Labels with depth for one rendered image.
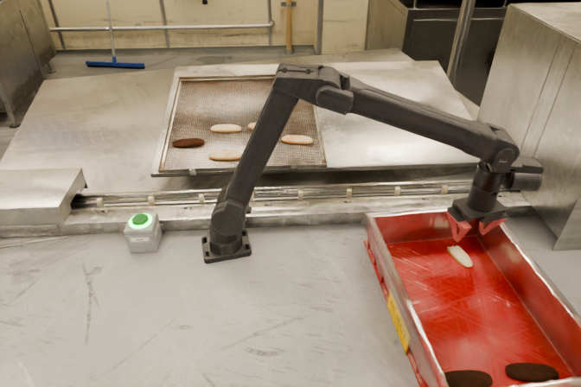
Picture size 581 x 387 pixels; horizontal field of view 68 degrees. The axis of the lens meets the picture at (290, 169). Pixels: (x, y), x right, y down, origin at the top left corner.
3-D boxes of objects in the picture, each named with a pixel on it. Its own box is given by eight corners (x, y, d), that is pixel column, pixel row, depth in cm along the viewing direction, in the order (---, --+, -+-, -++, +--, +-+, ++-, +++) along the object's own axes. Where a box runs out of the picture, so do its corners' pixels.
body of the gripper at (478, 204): (505, 215, 98) (515, 189, 93) (468, 225, 95) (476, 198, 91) (486, 198, 103) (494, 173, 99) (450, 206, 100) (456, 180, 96)
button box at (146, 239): (129, 263, 111) (119, 231, 105) (137, 242, 117) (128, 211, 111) (162, 262, 111) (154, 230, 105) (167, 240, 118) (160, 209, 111)
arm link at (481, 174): (475, 155, 94) (483, 169, 89) (507, 156, 93) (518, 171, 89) (468, 180, 98) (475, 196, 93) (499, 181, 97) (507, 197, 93)
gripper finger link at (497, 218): (499, 240, 102) (510, 210, 97) (474, 247, 100) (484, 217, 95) (480, 222, 108) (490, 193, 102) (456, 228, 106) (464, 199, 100)
